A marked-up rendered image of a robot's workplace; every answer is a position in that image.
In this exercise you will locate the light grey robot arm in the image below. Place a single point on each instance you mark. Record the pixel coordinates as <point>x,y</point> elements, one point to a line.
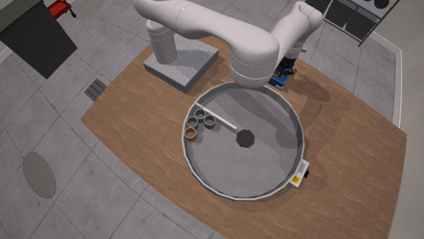
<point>254,53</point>

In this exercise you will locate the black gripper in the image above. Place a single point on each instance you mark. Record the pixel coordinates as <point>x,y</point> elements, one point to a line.
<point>282,66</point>

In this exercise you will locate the grey metal ring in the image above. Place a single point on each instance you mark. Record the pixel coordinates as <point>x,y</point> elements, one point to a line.
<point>192,119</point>
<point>209,126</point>
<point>200,111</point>

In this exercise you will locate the grey round turntable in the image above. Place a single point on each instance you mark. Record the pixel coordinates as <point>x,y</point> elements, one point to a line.
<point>255,148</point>

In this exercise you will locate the blue open crate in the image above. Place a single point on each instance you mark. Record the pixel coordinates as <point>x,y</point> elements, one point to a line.
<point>278,82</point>

